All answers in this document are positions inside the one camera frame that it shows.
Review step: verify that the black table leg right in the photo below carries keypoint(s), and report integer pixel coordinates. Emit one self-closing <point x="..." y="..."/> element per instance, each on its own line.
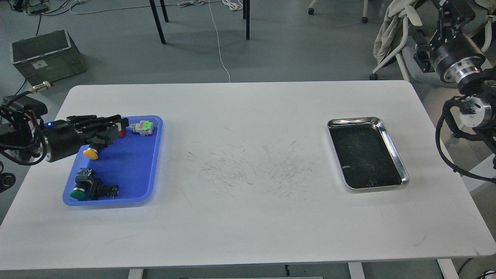
<point x="246" y="17"/>

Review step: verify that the blue plastic tray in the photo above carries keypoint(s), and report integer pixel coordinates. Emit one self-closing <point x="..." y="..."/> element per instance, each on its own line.
<point x="129" y="162"/>

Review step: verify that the yellow push button switch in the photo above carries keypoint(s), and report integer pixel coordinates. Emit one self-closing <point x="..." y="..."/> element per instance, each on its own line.
<point x="92" y="152"/>

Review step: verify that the grey green storage crate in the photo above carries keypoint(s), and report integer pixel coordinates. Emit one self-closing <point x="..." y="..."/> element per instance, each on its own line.
<point x="47" y="57"/>

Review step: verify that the silver metal tray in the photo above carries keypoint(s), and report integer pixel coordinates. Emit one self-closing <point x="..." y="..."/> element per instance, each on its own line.
<point x="365" y="150"/>

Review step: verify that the black table leg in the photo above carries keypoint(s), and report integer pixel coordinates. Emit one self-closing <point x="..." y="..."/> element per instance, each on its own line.
<point x="246" y="17"/>
<point x="157" y="19"/>

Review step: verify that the grey office chair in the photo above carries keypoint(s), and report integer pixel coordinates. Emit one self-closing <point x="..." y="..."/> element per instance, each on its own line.
<point x="402" y="49"/>

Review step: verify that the grey green switch module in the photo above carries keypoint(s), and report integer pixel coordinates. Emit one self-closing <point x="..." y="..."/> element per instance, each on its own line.
<point x="143" y="127"/>

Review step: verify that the black table leg left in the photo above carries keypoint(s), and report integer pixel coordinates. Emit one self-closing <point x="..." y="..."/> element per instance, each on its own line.
<point x="157" y="19"/>

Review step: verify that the beige cloth on chair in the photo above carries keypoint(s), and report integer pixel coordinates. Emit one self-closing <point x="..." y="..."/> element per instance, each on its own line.
<point x="390" y="25"/>

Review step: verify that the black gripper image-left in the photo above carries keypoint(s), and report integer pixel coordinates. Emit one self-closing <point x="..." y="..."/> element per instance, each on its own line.
<point x="64" y="138"/>

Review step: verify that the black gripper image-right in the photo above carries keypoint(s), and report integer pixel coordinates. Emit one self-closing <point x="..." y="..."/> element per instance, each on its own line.
<point x="450" y="54"/>

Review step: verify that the black wrist camera image-left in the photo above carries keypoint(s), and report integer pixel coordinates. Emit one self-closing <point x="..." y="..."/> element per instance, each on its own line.
<point x="21" y="102"/>

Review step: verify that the green push button switch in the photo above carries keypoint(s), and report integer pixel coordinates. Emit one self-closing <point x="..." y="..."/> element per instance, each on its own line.
<point x="84" y="180"/>

